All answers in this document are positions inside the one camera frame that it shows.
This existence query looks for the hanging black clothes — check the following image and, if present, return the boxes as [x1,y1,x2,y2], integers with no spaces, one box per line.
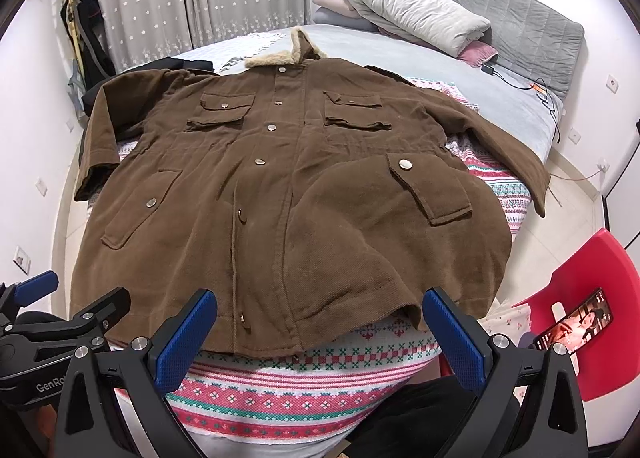
[60,0,116,89]

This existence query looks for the grey bed sheet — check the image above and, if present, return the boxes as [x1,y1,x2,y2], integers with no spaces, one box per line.
[171,23,566,165]

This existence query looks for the black folded garment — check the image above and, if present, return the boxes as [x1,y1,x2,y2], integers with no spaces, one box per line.
[81,57,215,117]

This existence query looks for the brown corduroy coat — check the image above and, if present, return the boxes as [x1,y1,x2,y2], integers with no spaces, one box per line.
[69,25,552,358]

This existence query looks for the red plastic chair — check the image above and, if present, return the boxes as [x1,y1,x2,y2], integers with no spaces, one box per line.
[522,228,639,402]

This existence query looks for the black charger cable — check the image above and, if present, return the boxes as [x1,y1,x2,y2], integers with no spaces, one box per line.
[480,62,566,144]

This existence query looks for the smartphone on chair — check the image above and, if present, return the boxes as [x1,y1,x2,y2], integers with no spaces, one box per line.
[532,289,613,355]

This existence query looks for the grey quilted headboard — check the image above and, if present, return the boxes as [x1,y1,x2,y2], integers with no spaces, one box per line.
[453,0,585,99]

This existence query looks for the dusty pink folded blanket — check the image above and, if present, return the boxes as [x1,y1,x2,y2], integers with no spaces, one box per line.
[457,40,499,69]

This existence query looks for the folded light grey duvet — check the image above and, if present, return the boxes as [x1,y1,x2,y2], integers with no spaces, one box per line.
[348,0,490,57]

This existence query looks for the patterned pink knit blanket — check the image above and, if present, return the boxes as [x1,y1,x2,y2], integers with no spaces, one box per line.
[115,75,533,445]

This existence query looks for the pink pillow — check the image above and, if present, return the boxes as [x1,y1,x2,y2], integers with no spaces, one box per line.
[312,0,359,19]

